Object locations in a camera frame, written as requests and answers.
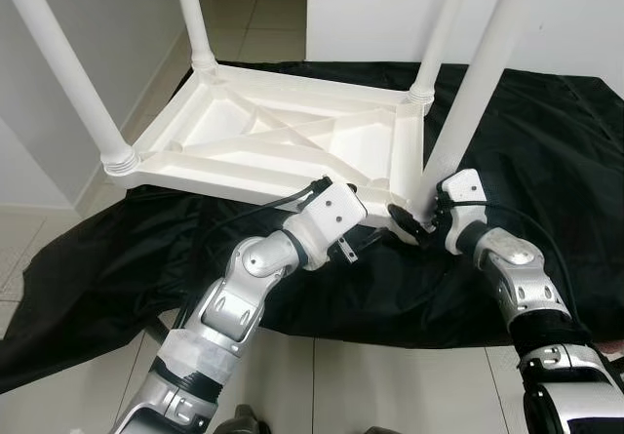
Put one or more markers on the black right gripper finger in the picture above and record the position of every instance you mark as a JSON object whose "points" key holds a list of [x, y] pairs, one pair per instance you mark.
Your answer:
{"points": [[406, 220]]}

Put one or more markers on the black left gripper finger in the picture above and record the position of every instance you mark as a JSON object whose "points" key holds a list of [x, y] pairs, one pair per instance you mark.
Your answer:
{"points": [[353, 190], [373, 239]]}

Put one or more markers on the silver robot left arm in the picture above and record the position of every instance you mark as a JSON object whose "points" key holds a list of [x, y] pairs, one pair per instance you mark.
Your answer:
{"points": [[234, 302]]}

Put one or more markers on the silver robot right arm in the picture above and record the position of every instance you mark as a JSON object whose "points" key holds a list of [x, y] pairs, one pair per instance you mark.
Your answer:
{"points": [[526, 288]]}

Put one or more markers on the black cloth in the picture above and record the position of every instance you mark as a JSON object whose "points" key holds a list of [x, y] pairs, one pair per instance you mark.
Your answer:
{"points": [[546, 161]]}

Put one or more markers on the grey robot right leg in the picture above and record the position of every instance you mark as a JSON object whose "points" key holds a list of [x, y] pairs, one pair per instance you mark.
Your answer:
{"points": [[382, 430]]}

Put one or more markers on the black stand rod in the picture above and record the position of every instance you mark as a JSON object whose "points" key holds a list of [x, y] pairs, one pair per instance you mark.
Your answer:
{"points": [[158, 331]]}

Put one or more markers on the pink table leg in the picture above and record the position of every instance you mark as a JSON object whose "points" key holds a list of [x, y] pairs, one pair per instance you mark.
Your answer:
{"points": [[612, 347]]}

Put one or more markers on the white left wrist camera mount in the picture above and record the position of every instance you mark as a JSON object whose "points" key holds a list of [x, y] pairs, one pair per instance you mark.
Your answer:
{"points": [[327, 210]]}

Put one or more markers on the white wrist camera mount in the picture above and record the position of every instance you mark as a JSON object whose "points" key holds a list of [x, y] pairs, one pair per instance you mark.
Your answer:
{"points": [[463, 188], [327, 210]]}

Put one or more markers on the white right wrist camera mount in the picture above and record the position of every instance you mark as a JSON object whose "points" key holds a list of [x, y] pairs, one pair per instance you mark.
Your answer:
{"points": [[463, 188]]}

